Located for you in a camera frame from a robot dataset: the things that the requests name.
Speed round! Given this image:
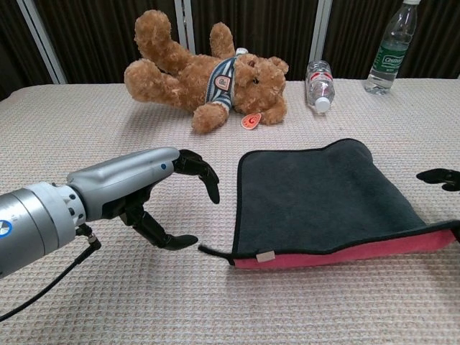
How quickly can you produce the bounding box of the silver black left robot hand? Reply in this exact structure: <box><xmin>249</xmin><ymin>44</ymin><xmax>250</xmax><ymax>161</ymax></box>
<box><xmin>66</xmin><ymin>146</ymin><xmax>221</xmax><ymax>252</ymax></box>

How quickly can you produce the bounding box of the dark grey cloth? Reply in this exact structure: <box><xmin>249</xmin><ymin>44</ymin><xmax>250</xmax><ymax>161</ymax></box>
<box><xmin>197</xmin><ymin>138</ymin><xmax>460</xmax><ymax>270</ymax></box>

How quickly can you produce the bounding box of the brown teddy bear striped shirt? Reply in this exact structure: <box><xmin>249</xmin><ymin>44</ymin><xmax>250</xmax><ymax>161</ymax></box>
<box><xmin>124</xmin><ymin>9</ymin><xmax>290</xmax><ymax>135</ymax></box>

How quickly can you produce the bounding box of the orange round hang tag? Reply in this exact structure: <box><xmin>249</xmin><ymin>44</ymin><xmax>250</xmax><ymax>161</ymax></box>
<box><xmin>241</xmin><ymin>112</ymin><xmax>264</xmax><ymax>131</ymax></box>

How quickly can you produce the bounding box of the beige woven tablecloth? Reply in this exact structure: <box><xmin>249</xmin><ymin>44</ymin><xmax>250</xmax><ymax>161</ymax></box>
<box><xmin>0</xmin><ymin>77</ymin><xmax>460</xmax><ymax>345</ymax></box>

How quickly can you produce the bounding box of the clear water bottle red label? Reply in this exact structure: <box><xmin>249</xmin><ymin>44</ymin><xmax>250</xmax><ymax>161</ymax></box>
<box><xmin>305</xmin><ymin>60</ymin><xmax>336</xmax><ymax>114</ymax></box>

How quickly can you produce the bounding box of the clear water bottle green label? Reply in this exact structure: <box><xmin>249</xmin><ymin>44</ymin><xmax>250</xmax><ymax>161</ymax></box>
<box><xmin>363</xmin><ymin>0</ymin><xmax>420</xmax><ymax>96</ymax></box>

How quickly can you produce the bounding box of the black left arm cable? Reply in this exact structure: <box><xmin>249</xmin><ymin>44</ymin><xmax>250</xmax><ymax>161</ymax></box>
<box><xmin>0</xmin><ymin>224</ymin><xmax>102</xmax><ymax>323</ymax></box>

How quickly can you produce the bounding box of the white partition frame post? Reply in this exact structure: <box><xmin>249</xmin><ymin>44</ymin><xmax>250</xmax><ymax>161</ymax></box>
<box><xmin>308</xmin><ymin>0</ymin><xmax>332</xmax><ymax>65</ymax></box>
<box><xmin>16</xmin><ymin>0</ymin><xmax>68</xmax><ymax>85</ymax></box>
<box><xmin>174</xmin><ymin>0</ymin><xmax>196</xmax><ymax>55</ymax></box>

